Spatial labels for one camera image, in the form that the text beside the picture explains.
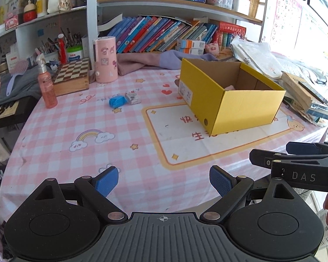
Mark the blue packet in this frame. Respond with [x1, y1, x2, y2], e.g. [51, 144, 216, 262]
[109, 95, 127, 109]

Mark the pink alphabet wall poster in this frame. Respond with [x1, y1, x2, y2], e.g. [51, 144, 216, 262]
[271, 0, 302, 47]

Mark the small red white box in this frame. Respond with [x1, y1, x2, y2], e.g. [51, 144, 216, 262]
[125, 91, 141, 105]

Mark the white green lid jar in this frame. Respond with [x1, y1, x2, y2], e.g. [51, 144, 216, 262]
[66, 44, 84, 63]

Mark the grey clothes pile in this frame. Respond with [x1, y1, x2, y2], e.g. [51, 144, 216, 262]
[0, 66, 42, 105]

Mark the white tote bags pile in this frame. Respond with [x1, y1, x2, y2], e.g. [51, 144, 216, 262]
[230, 36, 301, 79]

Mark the orange white medicine box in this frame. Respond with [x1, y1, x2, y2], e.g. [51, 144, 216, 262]
[175, 47, 204, 55]
[176, 39, 206, 48]

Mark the red white round jar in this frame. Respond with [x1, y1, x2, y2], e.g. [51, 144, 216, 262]
[23, 0, 37, 22]

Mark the orange white medicine box upper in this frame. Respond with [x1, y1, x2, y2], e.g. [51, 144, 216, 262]
[176, 39, 206, 48]

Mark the stack of old books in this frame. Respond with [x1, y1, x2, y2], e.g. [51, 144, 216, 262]
[280, 72, 328, 123]

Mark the red dictionary book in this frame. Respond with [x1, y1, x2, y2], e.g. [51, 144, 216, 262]
[215, 21, 246, 36]

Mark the white shelf unit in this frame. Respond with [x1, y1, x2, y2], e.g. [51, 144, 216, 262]
[0, 0, 265, 58]

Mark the red tassel ornament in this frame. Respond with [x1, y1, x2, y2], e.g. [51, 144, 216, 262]
[58, 33, 67, 65]

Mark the pink checked tablecloth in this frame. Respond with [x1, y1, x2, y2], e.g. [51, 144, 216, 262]
[0, 69, 328, 220]

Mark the yellow cardboard box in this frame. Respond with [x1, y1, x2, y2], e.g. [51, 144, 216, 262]
[178, 59, 286, 135]

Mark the pink spray bottle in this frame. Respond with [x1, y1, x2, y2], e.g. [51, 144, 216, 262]
[36, 53, 58, 109]

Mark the orange white medicine box lower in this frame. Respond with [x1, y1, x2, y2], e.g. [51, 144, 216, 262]
[175, 47, 204, 55]

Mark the lilac hair brush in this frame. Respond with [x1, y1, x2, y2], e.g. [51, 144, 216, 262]
[6, 60, 28, 97]

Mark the pink purple cloth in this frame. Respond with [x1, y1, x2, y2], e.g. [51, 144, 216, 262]
[117, 50, 218, 76]

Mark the wooden chess board box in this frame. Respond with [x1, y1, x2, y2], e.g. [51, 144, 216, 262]
[53, 58, 90, 97]

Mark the pink pig plush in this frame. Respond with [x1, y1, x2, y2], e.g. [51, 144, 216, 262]
[204, 43, 220, 56]

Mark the pink sticker cylinder humidifier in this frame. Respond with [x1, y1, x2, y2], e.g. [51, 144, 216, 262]
[93, 36, 118, 83]

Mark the row of colourful books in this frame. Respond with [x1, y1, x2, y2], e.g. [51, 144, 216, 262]
[106, 15, 219, 54]

